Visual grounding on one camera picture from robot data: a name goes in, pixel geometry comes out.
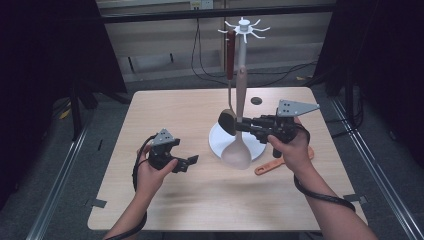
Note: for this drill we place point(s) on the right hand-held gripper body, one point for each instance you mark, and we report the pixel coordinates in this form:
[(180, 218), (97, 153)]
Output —
[(283, 128)]

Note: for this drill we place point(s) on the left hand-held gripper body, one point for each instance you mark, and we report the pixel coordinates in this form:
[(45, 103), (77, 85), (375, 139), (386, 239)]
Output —
[(160, 153)]

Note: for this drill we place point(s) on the beige spoon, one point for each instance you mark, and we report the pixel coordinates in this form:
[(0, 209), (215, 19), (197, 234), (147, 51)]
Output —
[(236, 155)]

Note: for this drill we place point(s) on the white utensil rack stand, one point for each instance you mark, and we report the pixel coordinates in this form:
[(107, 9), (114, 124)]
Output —
[(216, 141)]

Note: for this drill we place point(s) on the wooden spatula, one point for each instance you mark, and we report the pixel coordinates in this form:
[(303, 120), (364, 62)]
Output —
[(266, 168)]

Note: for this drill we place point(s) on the person's left hand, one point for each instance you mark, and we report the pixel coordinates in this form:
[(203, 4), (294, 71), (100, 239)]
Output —
[(150, 180)]

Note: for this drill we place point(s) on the person's right hand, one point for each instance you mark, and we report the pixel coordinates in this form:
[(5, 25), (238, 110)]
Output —
[(298, 153)]

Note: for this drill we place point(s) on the black stand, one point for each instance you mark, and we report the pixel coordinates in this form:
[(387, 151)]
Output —
[(77, 110)]

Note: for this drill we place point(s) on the yellow floor tape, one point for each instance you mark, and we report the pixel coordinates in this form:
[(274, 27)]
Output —
[(65, 113)]

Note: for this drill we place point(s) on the black curtain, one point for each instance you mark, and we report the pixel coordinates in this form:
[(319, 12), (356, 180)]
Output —
[(383, 50), (40, 66)]

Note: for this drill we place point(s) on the black metal crossbar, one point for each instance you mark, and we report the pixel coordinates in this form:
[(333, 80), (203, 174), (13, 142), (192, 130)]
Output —
[(166, 15)]

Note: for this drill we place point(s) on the grey table bracket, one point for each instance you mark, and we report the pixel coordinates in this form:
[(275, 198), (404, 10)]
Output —
[(96, 202), (355, 198)]

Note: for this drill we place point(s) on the metal floor rail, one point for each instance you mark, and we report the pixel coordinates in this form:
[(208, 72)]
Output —
[(383, 186), (56, 190)]

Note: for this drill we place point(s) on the white wall power outlet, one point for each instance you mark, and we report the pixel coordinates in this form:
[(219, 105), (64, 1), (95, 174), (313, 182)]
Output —
[(201, 4)]

